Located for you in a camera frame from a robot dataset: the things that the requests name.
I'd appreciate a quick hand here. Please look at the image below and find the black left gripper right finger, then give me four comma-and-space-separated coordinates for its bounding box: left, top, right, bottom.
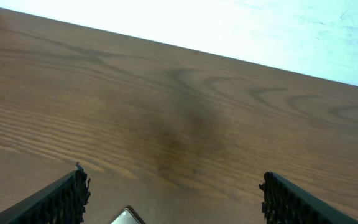
259, 172, 358, 224

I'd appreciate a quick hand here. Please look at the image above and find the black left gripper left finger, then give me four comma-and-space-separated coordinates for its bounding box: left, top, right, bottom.
0, 164, 91, 224

